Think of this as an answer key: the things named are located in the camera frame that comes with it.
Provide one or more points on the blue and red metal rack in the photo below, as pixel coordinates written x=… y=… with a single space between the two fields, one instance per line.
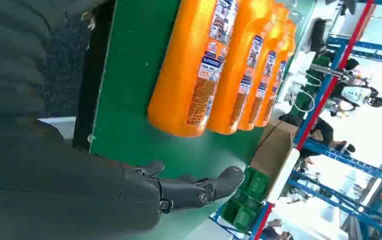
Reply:
x=312 y=116

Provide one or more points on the seated person with headset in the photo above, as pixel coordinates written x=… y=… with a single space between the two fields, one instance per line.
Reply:
x=321 y=132

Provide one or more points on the green table mat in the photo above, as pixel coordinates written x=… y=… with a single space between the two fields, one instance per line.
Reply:
x=134 y=82

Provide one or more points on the white humanoid robot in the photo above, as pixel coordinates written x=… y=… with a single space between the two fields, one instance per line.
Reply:
x=356 y=94

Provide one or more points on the black monitor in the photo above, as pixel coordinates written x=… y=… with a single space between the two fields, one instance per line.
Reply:
x=318 y=34

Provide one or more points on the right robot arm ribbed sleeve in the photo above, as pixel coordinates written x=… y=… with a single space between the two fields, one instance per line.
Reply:
x=12 y=56

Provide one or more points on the brown cardboard box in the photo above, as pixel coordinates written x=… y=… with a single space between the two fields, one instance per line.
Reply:
x=273 y=149

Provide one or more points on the crouching person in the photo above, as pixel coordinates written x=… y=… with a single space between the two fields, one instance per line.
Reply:
x=270 y=233

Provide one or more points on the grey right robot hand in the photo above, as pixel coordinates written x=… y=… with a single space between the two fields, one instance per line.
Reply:
x=61 y=185

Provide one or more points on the green plastic crate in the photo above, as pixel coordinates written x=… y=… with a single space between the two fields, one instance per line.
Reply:
x=240 y=215
x=257 y=185

